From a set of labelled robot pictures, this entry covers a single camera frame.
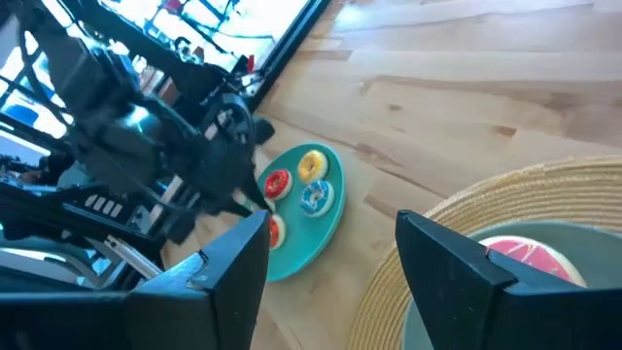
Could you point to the black table frame rail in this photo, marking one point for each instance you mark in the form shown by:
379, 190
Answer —
291, 44

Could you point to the round woven straw placemat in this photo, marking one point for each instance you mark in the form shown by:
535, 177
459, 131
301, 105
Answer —
486, 204

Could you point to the red frosted donut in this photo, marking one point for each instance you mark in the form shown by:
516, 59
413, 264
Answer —
285, 187

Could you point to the pink frosted donut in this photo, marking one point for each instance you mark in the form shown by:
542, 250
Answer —
534, 255

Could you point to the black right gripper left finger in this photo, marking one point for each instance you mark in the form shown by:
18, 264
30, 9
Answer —
238, 272

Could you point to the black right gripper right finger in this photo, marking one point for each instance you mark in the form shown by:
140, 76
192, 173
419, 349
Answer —
447, 282

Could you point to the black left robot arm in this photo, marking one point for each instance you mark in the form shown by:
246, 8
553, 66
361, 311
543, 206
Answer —
73, 73

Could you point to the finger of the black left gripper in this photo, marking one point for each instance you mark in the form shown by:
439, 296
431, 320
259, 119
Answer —
265, 131
252, 192

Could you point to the blue frosted donut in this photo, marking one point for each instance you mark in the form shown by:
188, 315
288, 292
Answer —
326, 201

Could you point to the turquoise plate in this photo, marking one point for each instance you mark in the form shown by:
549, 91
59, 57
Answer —
311, 238

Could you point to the orange black-striped donut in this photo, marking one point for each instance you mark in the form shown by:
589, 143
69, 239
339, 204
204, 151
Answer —
278, 234

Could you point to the yellow frosted donut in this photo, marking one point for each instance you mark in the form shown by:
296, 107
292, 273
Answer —
302, 167

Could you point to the blue plate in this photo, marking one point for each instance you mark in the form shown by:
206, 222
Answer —
600, 248

